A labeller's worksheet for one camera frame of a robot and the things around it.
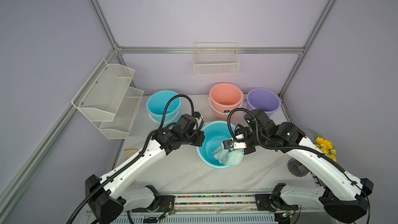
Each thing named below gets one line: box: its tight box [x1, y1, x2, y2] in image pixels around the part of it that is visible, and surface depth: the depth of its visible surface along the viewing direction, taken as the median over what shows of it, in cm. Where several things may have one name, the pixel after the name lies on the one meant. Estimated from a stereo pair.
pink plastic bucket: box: [208, 82, 244, 120], surface depth 101 cm
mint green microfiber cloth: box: [212, 141, 245, 166], surface depth 65 cm
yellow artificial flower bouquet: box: [305, 128, 339, 164], surface depth 68 cm
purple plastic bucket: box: [244, 88, 282, 118], surface depth 100 cm
